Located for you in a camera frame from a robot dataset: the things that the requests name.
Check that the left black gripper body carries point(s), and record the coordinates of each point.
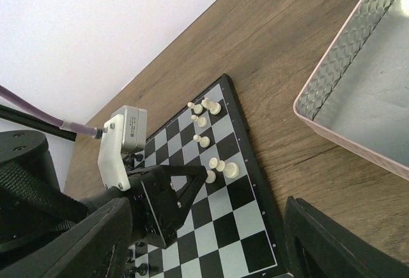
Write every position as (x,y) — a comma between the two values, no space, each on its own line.
(161,197)

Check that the pink embossed metal tin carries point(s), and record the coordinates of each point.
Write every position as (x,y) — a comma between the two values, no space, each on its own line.
(357,96)

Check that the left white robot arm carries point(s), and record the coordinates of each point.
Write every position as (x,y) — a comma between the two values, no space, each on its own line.
(34,210)

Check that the white chess piece on board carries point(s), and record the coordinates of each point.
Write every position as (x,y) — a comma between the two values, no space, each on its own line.
(196,108)

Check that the black and silver chessboard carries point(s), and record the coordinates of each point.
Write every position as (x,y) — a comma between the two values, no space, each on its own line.
(234,228)

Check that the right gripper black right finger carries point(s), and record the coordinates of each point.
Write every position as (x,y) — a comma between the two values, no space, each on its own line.
(317,246)

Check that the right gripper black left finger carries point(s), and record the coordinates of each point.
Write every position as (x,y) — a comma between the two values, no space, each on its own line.
(95,247)

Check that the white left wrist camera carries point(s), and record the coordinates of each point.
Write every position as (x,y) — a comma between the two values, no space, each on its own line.
(124,133)

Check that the black chess piece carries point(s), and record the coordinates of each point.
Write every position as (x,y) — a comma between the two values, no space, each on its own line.
(142,269)

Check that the white chess pawn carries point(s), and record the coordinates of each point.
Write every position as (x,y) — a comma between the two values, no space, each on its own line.
(211,177)
(203,141)
(200,121)
(215,163)

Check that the black enclosure frame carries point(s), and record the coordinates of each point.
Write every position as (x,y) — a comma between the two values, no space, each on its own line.
(30,121)

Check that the white chess knight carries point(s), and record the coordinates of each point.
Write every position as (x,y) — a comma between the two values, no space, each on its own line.
(213,107)

